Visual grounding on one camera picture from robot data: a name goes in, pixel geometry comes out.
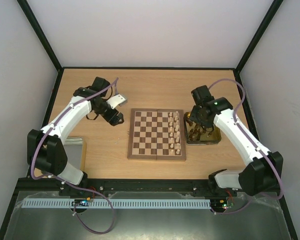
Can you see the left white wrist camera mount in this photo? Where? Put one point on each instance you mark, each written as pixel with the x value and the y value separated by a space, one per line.
pixel 117 100

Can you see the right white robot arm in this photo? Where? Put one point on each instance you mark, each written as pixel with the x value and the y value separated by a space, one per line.
pixel 262 167

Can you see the wooden chess board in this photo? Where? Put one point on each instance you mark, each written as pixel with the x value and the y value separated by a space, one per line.
pixel 148 135

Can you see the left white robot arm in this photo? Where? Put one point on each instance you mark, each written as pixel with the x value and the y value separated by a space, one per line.
pixel 45 147

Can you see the gold tin with dark pieces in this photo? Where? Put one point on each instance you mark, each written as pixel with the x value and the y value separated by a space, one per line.
pixel 195 134

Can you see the black aluminium frame rail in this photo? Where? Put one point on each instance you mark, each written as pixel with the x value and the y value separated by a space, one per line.
pixel 194 187

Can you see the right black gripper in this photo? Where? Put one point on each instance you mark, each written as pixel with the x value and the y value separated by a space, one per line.
pixel 201 124

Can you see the light blue slotted cable duct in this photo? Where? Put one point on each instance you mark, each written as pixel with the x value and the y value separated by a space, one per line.
pixel 63 203

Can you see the silver metal tray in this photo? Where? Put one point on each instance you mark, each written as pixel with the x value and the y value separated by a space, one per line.
pixel 76 149

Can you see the row of light chess pieces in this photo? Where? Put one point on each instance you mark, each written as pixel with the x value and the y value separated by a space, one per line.
pixel 174 132

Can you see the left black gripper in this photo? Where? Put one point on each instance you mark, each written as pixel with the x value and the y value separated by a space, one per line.
pixel 114 121

